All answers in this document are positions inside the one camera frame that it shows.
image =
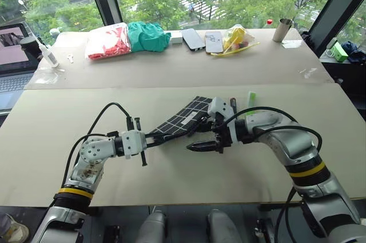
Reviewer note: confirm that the black white grid pouch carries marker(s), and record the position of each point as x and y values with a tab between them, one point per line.
183	114

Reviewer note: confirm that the white paper card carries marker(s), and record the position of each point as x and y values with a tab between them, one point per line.
292	44

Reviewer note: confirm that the small white key-shaped piece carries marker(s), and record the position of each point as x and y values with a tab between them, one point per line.
70	59

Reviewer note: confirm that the metal cup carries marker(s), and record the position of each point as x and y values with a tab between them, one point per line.
281	30

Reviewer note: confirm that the white glue tube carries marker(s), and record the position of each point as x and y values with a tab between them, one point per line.
48	54

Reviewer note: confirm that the grey rounded robot leg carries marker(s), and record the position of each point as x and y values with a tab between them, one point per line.
151	226
221	226

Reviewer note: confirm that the grey shoe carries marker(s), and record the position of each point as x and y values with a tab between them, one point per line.
14	228

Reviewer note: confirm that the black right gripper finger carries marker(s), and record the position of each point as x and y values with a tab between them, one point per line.
201	145
206	125

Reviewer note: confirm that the green box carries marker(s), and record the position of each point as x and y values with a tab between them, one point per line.
341	52

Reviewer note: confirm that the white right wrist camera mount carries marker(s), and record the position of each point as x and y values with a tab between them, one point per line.
221	108

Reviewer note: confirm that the white smartphone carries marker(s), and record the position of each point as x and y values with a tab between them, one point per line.
214	42

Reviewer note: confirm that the black round cylinder device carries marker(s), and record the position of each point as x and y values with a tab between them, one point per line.
30	45

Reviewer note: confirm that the red white packet bag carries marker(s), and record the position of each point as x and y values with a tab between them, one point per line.
108	41

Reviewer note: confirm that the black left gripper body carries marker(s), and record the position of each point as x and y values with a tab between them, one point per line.
145	142

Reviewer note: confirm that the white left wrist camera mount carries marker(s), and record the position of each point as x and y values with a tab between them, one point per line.
133	143

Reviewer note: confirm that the teal white rounded object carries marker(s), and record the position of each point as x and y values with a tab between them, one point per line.
55	31

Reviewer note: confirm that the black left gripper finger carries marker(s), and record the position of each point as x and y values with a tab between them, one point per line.
155	143
156	135

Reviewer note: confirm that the clear plastic sheet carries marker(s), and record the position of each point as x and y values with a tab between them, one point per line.
45	76

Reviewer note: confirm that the black smartphone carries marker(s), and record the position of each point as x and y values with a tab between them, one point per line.
193	40

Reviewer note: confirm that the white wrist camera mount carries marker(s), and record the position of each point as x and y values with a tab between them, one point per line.
133	143
221	108

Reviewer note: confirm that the dark red marker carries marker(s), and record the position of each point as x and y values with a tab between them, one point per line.
233	105

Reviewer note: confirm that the small white box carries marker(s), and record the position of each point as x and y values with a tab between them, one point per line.
177	38

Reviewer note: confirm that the dark blue cloth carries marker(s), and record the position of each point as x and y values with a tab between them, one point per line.
354	51

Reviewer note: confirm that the grey laptop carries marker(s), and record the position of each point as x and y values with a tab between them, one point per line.
12	63

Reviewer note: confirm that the clear bag with yellow toys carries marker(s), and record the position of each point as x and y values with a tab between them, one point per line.
236	38

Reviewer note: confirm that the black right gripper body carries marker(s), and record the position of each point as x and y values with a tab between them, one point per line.
220	133

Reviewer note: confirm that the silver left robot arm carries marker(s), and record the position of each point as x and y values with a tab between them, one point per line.
91	151

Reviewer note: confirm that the clear tape scrap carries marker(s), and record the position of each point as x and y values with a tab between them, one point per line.
308	73

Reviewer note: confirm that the green cloth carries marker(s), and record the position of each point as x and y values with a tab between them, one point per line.
147	37

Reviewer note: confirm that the red bottle cap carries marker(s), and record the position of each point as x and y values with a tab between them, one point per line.
269	21

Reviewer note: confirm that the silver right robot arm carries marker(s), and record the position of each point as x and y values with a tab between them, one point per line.
297	145

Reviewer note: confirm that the green highlighter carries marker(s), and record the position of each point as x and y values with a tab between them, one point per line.
251	100

